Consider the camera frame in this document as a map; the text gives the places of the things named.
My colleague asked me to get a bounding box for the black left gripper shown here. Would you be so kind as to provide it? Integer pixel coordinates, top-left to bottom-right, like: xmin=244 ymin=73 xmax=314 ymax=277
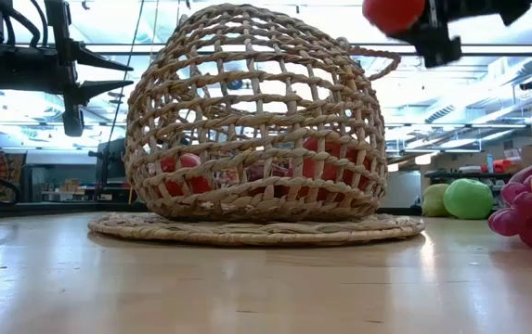
xmin=45 ymin=0 xmax=136 ymax=138

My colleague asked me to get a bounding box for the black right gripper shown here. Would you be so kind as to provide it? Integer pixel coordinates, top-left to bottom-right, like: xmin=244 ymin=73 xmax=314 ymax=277
xmin=384 ymin=0 xmax=465 ymax=70

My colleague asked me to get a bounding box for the bright red apple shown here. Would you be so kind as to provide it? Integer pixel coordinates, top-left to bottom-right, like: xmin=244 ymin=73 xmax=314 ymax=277
xmin=361 ymin=0 xmax=428 ymax=37

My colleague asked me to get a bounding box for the red orange round fruit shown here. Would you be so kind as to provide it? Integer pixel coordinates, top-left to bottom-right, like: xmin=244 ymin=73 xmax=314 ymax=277
xmin=159 ymin=152 xmax=214 ymax=199

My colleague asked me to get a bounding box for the large red round fruit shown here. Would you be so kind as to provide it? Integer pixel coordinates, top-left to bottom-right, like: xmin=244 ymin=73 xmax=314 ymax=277
xmin=292 ymin=136 xmax=373 ymax=201

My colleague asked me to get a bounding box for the crimson round fruit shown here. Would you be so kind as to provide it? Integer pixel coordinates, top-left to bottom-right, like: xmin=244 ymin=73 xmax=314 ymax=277
xmin=508 ymin=160 xmax=532 ymax=186

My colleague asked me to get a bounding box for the purple grape bunch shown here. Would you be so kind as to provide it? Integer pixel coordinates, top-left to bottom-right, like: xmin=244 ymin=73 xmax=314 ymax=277
xmin=487 ymin=174 xmax=532 ymax=249

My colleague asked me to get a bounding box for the black background machine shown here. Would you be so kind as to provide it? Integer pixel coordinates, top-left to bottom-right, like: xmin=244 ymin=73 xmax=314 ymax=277
xmin=87 ymin=136 xmax=131 ymax=201

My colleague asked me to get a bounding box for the background shelf with boxes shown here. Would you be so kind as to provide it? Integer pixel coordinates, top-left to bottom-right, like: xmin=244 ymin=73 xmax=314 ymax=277
xmin=40 ymin=178 xmax=104 ymax=203

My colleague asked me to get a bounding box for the dark background table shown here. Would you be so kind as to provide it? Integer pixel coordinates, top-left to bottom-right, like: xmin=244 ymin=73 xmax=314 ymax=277
xmin=422 ymin=170 xmax=517 ymax=186

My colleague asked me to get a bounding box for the red background item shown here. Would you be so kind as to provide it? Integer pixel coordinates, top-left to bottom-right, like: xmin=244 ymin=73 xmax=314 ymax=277
xmin=481 ymin=159 xmax=513 ymax=174

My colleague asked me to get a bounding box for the pale green pear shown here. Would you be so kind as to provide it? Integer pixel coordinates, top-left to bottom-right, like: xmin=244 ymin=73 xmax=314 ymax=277
xmin=422 ymin=183 xmax=452 ymax=218

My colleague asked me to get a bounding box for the round woven seagrass mat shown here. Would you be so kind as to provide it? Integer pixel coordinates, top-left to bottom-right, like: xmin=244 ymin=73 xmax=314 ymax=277
xmin=87 ymin=211 xmax=427 ymax=247

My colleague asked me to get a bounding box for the patterned red wall hanging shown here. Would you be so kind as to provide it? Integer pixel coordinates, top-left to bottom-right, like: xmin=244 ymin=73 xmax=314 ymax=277
xmin=0 ymin=150 xmax=28 ymax=204

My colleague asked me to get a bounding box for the black aluminium table frame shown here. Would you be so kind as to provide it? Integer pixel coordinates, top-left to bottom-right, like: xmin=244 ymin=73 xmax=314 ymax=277
xmin=0 ymin=199 xmax=155 ymax=220

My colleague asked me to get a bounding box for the woven seagrass handled basket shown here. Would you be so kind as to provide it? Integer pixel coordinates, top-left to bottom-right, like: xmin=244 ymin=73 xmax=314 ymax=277
xmin=123 ymin=3 xmax=402 ymax=223

